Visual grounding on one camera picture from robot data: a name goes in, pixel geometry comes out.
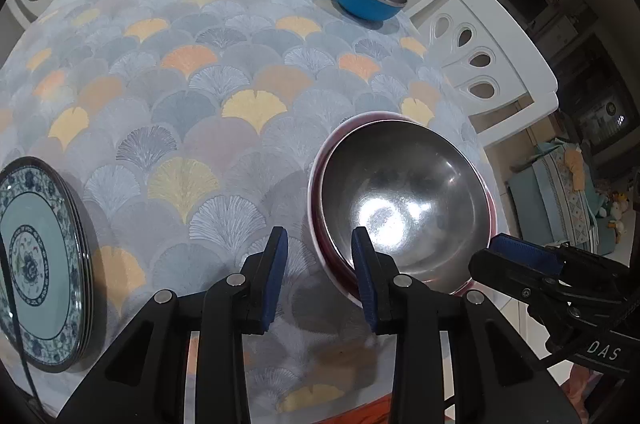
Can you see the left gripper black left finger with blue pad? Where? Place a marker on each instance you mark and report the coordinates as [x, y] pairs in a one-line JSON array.
[[141, 377]]

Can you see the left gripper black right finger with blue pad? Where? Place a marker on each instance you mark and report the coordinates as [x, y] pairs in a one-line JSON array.
[[497, 377]]

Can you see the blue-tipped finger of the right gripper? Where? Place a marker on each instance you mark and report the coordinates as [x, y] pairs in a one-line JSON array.
[[524, 253]]

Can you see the red steel bowl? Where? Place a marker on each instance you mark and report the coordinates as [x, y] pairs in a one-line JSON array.
[[420, 199]]

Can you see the teal sofa with cloth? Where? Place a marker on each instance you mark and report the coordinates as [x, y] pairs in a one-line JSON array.
[[556, 201]]

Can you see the blue floral ceramic plate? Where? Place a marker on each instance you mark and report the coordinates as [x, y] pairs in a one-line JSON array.
[[47, 300]]

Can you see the white chair near right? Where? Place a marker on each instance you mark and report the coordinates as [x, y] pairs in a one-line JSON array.
[[489, 60]]

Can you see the fan-pattern table mat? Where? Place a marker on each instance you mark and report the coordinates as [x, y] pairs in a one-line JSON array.
[[188, 129]]

